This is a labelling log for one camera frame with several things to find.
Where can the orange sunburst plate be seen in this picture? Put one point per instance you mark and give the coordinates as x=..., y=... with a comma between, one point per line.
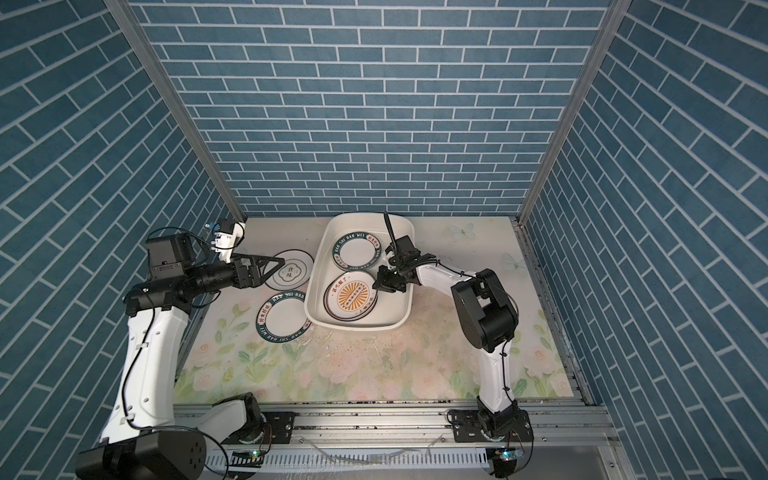
x=351, y=296

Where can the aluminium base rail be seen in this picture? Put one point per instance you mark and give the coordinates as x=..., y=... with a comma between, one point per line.
x=424, y=440

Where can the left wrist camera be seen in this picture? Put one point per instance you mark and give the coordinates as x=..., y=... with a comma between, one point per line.
x=227, y=235

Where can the white plate thin dark rim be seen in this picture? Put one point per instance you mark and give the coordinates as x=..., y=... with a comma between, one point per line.
x=294, y=272

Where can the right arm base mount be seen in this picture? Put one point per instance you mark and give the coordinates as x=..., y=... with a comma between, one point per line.
x=473, y=426

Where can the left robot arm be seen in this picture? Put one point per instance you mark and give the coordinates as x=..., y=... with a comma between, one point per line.
x=141, y=439

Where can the green lettered rim plate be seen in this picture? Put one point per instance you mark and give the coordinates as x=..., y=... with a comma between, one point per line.
x=358, y=250
x=282, y=319

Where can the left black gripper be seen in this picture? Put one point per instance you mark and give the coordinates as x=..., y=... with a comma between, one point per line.
x=250, y=271

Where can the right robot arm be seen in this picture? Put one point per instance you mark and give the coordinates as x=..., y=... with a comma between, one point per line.
x=488, y=318

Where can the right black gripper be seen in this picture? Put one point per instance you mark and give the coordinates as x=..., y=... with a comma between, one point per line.
x=381, y=281

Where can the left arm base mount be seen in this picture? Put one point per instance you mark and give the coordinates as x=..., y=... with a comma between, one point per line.
x=275, y=428

